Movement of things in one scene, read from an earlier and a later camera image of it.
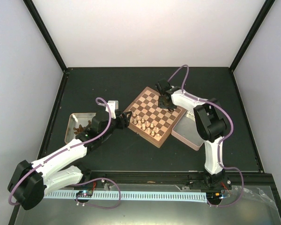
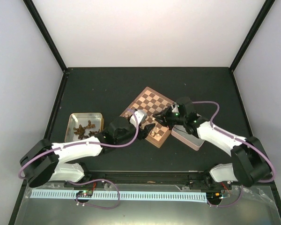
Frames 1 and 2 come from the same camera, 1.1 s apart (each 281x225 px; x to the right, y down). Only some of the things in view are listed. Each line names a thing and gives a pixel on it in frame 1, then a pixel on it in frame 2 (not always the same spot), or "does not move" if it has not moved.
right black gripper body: [162, 104] -> [174, 119]
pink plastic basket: [186, 131] does not move
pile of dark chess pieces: [80, 129] does not move
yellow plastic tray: [75, 120] does not move
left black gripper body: [122, 122] -> [141, 133]
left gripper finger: [129, 112] -> [148, 128]
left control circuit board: [86, 193] does not move
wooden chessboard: [151, 121] does not move
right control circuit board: [213, 195] does not move
